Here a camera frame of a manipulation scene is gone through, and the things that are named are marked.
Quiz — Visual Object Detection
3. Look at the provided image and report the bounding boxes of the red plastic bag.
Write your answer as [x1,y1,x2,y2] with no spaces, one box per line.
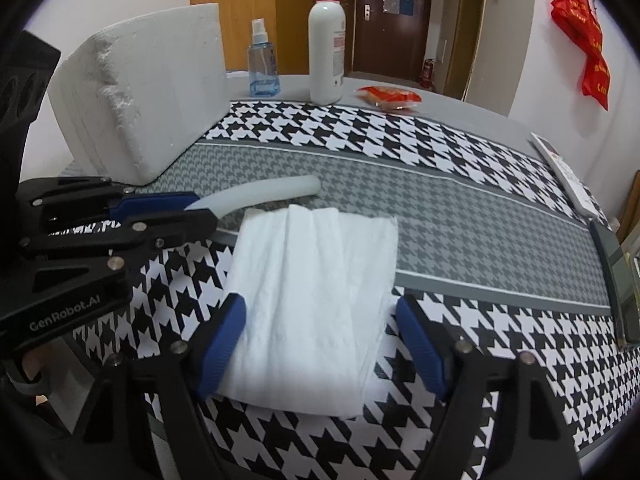
[551,0,612,111]

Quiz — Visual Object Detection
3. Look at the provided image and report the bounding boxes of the white paper tissue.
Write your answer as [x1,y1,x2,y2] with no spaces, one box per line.
[220,204,400,417]

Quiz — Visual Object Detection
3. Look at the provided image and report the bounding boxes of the white plastic tube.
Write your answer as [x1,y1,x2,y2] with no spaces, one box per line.
[184,175,321,232]

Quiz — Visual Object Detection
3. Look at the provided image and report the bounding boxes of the red snack packet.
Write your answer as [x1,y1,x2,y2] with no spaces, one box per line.
[356,85,422,111]

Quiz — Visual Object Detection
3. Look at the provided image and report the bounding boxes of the houndstooth table cloth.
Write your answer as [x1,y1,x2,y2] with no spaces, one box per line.
[50,72,640,480]

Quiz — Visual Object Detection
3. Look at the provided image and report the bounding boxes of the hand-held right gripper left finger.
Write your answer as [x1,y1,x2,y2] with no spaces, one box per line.
[70,293,247,480]

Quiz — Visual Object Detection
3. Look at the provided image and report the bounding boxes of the wooden furniture piece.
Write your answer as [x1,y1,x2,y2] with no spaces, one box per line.
[617,170,640,261]

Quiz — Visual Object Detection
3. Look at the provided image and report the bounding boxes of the white lotion pump bottle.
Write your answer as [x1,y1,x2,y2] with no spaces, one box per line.
[301,0,346,106]

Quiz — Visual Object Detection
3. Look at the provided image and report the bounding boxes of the dark brown door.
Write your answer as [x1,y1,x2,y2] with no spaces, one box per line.
[350,0,435,84]

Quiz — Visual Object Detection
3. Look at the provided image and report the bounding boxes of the wooden door frame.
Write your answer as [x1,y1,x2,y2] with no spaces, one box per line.
[460,0,490,102]

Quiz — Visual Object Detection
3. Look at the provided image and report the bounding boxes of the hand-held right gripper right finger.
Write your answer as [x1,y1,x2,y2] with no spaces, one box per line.
[395,294,583,480]

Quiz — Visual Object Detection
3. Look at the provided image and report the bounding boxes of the blue spray bottle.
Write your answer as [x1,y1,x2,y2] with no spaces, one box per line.
[248,18,281,99]

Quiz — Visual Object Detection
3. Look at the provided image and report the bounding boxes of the person's left hand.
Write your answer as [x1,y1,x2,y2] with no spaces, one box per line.
[17,351,55,387]

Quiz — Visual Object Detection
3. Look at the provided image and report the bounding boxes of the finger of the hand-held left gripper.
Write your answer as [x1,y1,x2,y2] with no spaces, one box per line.
[15,176,199,234]
[20,208,219,262]

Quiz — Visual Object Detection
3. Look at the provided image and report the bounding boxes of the white foam box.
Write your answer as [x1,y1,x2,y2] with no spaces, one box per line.
[46,3,228,186]

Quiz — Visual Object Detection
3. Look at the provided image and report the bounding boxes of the white remote control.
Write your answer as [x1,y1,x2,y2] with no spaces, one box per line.
[530,131,604,219]

